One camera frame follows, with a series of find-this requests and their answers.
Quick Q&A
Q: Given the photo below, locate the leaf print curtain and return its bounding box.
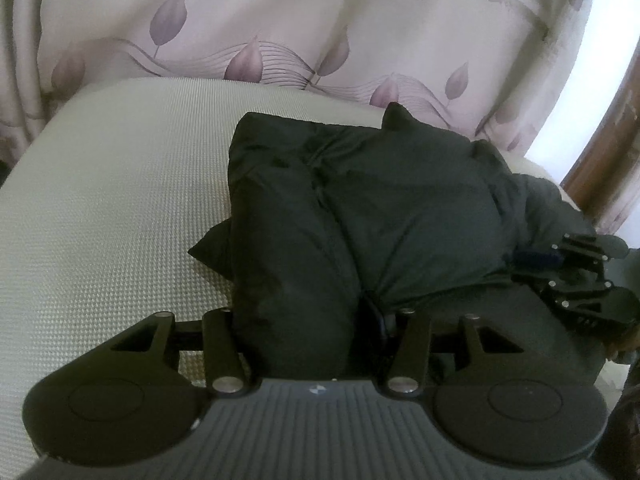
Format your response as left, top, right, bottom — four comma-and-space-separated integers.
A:
0, 0, 640, 233

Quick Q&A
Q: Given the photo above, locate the brown wooden frame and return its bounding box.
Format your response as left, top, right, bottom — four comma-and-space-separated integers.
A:
559, 46, 640, 213

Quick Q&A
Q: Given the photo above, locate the black jacket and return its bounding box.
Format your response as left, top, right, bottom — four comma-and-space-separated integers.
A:
189, 102, 617, 386

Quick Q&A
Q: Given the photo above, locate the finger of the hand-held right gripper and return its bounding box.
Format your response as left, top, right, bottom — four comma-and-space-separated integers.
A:
511, 269, 615, 335
514, 233, 608, 272

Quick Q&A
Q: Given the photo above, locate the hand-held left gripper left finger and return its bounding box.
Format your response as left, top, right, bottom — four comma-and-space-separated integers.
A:
107, 309, 249, 399

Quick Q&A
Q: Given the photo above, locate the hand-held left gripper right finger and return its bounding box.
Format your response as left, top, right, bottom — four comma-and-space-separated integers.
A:
382, 307, 527, 399

